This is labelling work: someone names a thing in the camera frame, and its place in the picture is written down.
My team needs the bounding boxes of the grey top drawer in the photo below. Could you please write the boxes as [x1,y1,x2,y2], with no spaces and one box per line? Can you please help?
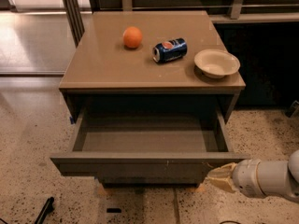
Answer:
[50,108,249,185]

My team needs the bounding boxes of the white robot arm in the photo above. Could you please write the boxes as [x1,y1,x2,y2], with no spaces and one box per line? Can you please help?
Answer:
[206,150,299,203]

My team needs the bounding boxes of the brown drawer cabinet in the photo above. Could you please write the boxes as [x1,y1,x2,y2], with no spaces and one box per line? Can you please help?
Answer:
[60,11,245,119]

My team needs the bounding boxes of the dark object at right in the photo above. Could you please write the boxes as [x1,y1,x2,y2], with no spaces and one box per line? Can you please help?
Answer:
[285,100,299,118]

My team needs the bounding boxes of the beige bowl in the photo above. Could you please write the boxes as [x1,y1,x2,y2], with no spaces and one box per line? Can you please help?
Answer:
[194,49,240,78]

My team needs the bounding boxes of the blue pepsi can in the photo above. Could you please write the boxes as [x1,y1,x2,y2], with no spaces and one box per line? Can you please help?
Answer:
[152,38,188,63]

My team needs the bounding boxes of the orange fruit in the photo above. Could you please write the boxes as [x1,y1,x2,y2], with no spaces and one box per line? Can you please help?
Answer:
[122,26,143,49]

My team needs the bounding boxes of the black object on floor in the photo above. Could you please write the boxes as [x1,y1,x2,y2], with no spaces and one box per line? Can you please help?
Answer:
[35,197,54,224]

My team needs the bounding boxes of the metal window frame post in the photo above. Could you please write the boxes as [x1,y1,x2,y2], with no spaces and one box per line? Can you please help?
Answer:
[63,0,84,47]

